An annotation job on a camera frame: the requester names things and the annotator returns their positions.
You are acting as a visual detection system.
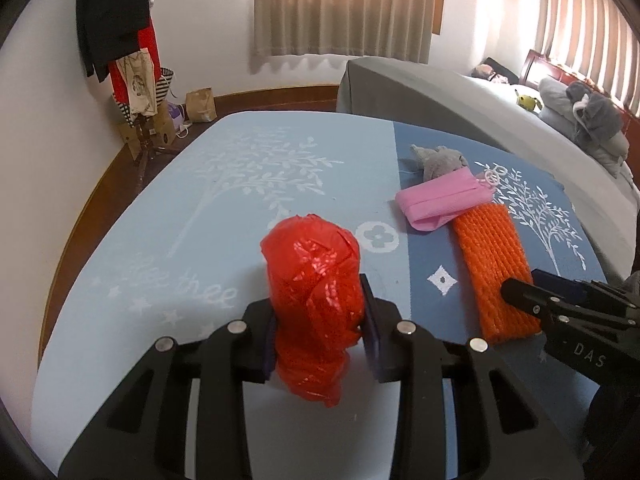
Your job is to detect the orange foam net sleeve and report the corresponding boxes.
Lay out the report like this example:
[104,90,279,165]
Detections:
[452,204,540,346]

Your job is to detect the pink face mask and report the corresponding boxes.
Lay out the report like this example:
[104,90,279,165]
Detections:
[395,167,495,232]

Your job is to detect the red plastic bag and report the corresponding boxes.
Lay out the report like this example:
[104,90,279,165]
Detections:
[260,214,364,408]

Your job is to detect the dark grey hoodie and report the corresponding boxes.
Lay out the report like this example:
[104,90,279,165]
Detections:
[565,82,623,148]

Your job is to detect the grey crumpled sock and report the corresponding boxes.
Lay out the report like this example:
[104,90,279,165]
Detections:
[410,144,469,182]

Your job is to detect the yellow plush toy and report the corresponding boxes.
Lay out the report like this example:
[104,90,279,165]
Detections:
[515,90,544,113]

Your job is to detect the blue tree pattern tablecloth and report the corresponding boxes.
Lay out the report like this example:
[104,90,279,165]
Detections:
[32,112,603,469]

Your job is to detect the grey bed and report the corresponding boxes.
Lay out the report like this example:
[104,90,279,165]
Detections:
[336,58,639,281]

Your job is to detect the red wooden headboard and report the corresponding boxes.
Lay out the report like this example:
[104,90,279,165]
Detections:
[520,50,639,140]

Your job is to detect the dark bag on bed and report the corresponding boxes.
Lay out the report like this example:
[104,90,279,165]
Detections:
[470,58,520,84]

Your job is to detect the beige right curtain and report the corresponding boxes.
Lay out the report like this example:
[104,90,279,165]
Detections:
[535,0,639,116]

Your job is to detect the beige curtain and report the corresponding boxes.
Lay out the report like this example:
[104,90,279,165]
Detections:
[535,0,639,116]
[253,0,436,63]

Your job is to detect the wooden coat rack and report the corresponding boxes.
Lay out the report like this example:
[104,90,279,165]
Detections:
[134,114,181,195]

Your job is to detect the cardboard box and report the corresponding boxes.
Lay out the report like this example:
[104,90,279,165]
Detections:
[117,110,180,160]

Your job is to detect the brown paper bag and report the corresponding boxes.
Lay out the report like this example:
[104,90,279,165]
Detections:
[184,87,217,124]

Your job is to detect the striped basket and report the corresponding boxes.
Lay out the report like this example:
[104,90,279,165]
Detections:
[112,67,174,127]

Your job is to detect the beige left curtain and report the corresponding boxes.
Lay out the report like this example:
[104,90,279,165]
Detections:
[253,0,436,63]

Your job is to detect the beige tote bag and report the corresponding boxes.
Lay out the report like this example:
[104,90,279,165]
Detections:
[112,48,157,117]

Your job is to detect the red hanging garment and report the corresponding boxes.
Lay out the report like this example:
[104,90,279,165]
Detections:
[108,21,162,116]

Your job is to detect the black hanging coat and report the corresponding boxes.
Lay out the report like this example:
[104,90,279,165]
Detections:
[76,0,150,81]

